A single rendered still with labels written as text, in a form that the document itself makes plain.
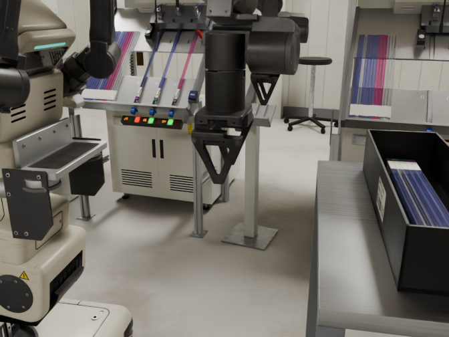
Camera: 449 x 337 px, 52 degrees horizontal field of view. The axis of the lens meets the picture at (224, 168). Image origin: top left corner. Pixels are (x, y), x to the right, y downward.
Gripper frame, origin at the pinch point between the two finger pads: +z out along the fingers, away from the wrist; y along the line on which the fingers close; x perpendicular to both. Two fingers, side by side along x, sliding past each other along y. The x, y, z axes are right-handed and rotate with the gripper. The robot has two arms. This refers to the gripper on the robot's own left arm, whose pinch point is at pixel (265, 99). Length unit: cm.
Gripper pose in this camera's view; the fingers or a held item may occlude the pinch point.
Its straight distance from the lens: 123.1
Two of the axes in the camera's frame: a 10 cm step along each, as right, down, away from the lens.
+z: -0.1, 9.4, 3.3
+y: 1.8, -3.2, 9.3
